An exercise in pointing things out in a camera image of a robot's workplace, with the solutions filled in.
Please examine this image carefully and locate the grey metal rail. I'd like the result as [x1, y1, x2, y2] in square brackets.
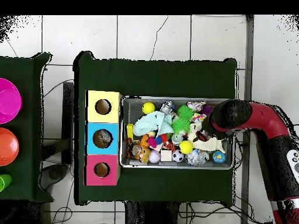
[240, 15, 255, 224]

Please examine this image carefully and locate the shallow mesh bin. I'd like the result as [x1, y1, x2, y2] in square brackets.
[119, 95, 237, 170]

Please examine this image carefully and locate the smooth yellow ball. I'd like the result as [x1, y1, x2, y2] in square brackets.
[141, 101, 156, 115]

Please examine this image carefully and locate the purple spiky rubber ball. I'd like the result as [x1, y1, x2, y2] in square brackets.
[200, 104, 214, 117]

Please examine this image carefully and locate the mint muslin cloth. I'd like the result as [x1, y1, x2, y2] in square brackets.
[133, 110, 175, 137]

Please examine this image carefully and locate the orange plastic bowl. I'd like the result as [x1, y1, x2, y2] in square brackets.
[0, 127, 20, 167]

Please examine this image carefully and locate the yellow tennis ball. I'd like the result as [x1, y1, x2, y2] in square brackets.
[179, 140, 194, 155]

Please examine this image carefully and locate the magenta plastic bowl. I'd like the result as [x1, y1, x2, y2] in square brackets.
[0, 78, 23, 124]

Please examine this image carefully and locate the green plastic cup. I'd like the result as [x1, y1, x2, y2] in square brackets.
[0, 174, 13, 192]

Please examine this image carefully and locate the wooden box with three holes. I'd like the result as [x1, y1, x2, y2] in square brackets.
[84, 90, 122, 187]

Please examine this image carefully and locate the green spiky rubber ball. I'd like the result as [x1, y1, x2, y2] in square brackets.
[171, 117, 192, 135]
[176, 104, 196, 121]

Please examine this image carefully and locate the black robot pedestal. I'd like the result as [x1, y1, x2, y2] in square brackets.
[124, 201, 181, 224]

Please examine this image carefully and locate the dark green table cloth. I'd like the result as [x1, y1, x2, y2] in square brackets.
[73, 50, 238, 207]
[0, 52, 54, 202]

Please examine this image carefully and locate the colourful patterned cloth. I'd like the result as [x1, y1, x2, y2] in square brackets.
[186, 100, 208, 124]

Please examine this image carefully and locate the blue globe ball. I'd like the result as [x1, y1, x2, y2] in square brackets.
[211, 150, 227, 164]

